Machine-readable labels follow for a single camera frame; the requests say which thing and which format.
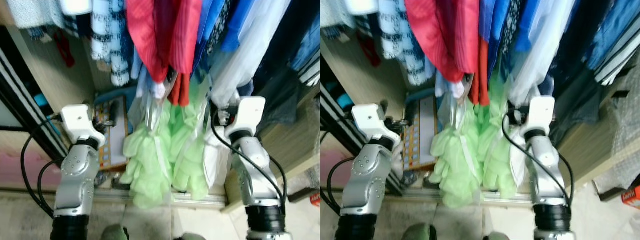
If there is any light green hanging garment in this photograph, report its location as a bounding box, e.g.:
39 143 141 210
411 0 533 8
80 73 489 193
429 107 483 210
120 102 173 210
170 75 211 201
477 75 518 198

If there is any white hanging cloth bag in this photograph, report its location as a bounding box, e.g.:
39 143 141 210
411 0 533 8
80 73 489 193
510 132 533 186
202 127 233 188

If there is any dark navy hanging garment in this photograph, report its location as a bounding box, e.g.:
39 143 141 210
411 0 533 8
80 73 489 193
250 0 320 133
552 0 616 146

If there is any pale white hanging garment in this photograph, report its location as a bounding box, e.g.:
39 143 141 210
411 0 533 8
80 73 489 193
507 0 581 108
210 0 292 108

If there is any white navy patterned garment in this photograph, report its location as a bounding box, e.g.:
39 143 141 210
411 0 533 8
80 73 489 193
90 0 133 87
377 0 423 87

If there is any bright blue hanging garment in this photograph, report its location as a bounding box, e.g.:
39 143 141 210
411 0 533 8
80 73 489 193
192 0 261 71
477 0 543 76

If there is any white black striped garment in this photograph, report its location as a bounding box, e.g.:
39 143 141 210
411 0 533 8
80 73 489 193
595 25 640 86
297 50 320 86

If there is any red hanging garment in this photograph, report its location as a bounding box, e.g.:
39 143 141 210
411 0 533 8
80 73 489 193
125 0 203 107
404 0 491 107

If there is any clear bubble wrap sheet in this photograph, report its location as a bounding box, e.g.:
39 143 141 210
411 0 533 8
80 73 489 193
595 65 640 191

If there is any blue denim garment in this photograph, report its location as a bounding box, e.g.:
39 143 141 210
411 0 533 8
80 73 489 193
585 0 640 71
290 15 320 71

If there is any white floral shirt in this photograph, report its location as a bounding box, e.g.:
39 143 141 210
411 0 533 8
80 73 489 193
320 0 351 28
5 0 66 31

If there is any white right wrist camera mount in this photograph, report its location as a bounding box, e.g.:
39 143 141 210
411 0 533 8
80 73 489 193
225 96 267 138
520 96 557 135

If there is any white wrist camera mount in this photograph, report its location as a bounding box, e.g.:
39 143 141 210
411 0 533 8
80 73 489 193
225 96 267 138
351 103 389 144
60 104 107 147
520 96 557 135

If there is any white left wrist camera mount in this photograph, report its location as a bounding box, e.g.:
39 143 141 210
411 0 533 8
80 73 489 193
351 103 389 144
60 104 107 147

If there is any red hanging strap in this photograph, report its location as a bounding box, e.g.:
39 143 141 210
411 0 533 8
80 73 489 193
55 30 76 68
357 32 381 68

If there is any short black left arm cable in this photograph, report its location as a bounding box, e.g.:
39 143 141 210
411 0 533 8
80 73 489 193
37 159 65 217
326 158 358 216

